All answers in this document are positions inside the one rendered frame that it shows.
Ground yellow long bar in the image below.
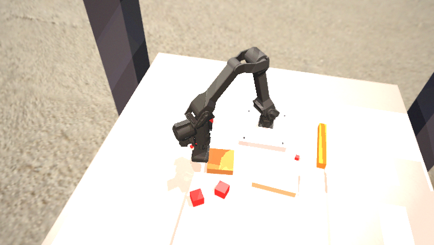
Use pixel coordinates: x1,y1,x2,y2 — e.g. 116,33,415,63
316,123,327,169

